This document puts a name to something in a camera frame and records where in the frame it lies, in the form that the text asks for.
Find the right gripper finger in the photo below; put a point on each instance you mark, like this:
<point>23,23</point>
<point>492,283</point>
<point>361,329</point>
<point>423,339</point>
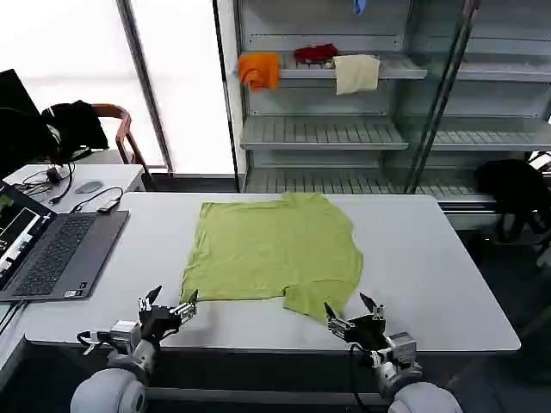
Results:
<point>338,323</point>
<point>373,307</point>

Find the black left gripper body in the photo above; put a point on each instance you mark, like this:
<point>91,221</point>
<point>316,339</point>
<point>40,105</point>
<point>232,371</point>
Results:
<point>157,322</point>

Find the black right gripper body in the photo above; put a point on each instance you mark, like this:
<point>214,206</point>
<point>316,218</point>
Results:
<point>369,329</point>

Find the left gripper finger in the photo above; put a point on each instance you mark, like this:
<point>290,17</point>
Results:
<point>186,310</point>
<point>151,297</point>

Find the green t-shirt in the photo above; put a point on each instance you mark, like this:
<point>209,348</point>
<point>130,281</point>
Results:
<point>275,249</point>

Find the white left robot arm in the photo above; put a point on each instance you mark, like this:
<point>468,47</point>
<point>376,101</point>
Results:
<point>112,383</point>

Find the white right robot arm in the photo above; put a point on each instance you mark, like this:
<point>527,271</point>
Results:
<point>413,387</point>

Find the grey laptop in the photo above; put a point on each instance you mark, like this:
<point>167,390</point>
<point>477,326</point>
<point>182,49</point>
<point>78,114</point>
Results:
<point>60,254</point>

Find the grey oval mouse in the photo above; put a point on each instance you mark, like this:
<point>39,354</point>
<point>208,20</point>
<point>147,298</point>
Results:
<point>88,187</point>

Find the white side table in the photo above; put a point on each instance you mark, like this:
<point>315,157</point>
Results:
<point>116,174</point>

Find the black charger block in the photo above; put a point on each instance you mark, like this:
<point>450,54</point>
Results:
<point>54,175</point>

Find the brown wooden chair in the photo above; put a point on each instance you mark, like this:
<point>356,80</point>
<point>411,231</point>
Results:
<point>125,133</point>

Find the black bag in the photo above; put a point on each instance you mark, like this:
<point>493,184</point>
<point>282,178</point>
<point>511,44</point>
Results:
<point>508,185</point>

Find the grey metal shelf rack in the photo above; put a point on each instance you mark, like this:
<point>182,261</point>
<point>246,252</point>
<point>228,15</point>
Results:
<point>327,129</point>

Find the black jacket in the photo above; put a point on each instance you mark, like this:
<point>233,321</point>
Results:
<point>77,125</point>

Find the black monitor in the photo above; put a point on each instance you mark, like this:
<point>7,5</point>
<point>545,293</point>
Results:
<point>17,129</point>

